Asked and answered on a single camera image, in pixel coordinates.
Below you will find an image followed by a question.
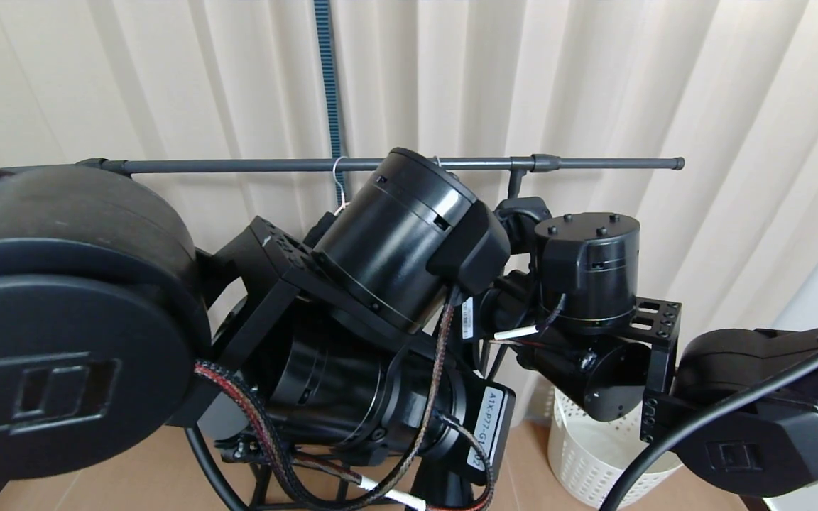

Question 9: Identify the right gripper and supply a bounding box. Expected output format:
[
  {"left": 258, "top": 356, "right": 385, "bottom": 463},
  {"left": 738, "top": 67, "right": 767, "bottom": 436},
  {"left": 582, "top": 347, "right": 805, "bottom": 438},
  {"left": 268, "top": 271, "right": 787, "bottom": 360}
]
[{"left": 460, "top": 270, "right": 559, "bottom": 370}]

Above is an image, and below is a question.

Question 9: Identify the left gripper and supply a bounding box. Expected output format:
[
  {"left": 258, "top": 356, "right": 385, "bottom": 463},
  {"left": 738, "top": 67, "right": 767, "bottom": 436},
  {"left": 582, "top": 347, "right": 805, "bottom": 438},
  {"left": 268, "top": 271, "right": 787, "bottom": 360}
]
[{"left": 266, "top": 319, "right": 518, "bottom": 492}]

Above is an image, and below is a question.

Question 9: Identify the white laundry basket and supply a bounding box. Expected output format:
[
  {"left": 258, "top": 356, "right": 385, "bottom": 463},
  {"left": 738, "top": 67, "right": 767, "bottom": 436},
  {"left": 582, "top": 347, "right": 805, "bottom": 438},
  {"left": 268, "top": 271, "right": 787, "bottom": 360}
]
[{"left": 547, "top": 387, "right": 685, "bottom": 509}]

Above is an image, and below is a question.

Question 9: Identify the black clothes rack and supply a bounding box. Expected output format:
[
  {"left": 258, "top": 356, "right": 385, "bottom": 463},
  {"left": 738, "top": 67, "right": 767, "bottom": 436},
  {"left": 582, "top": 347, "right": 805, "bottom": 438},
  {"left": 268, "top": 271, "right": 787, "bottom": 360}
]
[{"left": 77, "top": 153, "right": 687, "bottom": 511}]

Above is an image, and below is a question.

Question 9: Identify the white curtain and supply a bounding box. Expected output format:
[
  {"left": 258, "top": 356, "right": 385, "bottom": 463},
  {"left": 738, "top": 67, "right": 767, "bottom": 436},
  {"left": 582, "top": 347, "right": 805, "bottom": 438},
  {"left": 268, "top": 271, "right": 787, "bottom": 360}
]
[
  {"left": 0, "top": 0, "right": 335, "bottom": 334},
  {"left": 329, "top": 0, "right": 818, "bottom": 427}
]

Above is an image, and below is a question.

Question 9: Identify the window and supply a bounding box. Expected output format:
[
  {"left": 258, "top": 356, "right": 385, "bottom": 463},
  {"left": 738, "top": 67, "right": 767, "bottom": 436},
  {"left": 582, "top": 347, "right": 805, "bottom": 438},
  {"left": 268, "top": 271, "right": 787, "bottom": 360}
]
[{"left": 312, "top": 0, "right": 347, "bottom": 161}]

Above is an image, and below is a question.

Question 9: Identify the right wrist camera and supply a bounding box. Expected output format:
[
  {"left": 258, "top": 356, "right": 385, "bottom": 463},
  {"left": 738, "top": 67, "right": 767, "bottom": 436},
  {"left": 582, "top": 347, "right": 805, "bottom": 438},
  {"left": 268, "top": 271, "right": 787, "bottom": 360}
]
[{"left": 492, "top": 197, "right": 554, "bottom": 258}]

